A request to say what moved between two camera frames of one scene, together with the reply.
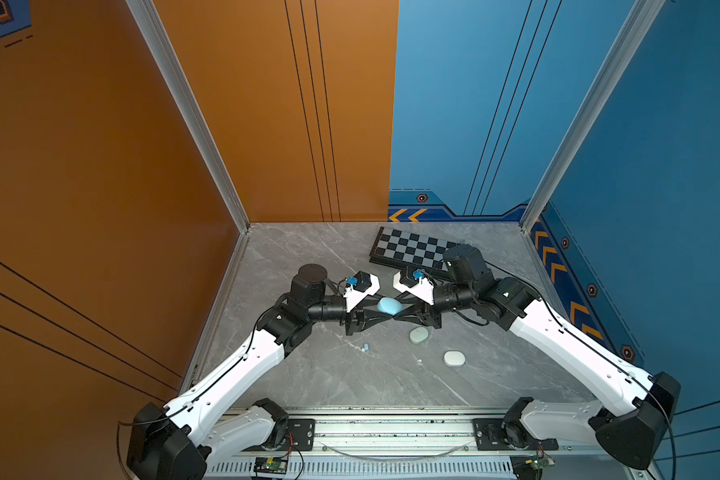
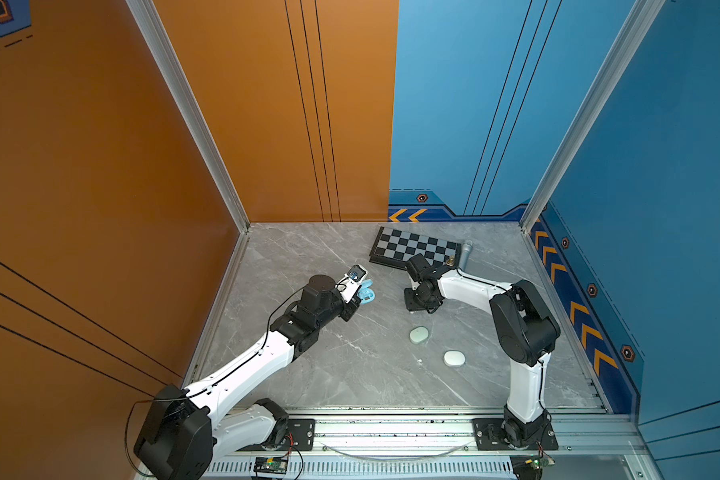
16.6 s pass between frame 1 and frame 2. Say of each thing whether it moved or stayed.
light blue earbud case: moved
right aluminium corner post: stayed
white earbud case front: stayed
